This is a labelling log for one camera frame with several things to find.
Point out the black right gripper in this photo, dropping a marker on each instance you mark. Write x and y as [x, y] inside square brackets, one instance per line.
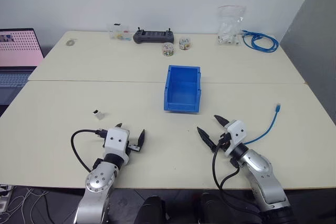
[223, 142]

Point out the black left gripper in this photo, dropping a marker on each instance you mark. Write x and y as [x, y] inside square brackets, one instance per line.
[134, 148]

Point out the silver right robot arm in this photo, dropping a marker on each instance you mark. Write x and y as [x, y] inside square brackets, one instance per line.
[265, 176]

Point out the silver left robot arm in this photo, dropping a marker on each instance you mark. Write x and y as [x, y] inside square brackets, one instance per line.
[97, 182]

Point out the blue plastic bin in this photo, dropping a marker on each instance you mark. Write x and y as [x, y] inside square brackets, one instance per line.
[182, 95]

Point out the dark rounded shape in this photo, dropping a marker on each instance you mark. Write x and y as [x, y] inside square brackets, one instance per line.
[210, 208]
[152, 209]

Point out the round clear jar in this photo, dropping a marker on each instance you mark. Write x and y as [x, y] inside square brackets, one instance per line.
[184, 43]
[168, 49]

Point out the grey handheld controller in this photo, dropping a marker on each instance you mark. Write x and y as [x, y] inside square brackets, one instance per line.
[153, 36]

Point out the clear plastic parts box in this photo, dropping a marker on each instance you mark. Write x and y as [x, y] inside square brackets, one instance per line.
[120, 33]

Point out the clear bag of white parts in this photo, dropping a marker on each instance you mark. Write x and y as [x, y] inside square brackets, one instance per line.
[229, 28]

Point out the open laptop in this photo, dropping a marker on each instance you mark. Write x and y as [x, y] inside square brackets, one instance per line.
[18, 51]

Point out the white power strip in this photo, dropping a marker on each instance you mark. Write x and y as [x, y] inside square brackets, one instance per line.
[5, 190]

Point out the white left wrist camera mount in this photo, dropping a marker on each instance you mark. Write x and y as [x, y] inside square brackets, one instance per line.
[116, 140]

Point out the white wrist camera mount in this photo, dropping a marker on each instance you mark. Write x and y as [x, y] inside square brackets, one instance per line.
[116, 140]
[236, 132]

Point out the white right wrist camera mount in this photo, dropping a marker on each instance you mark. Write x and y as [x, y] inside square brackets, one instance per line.
[236, 132]

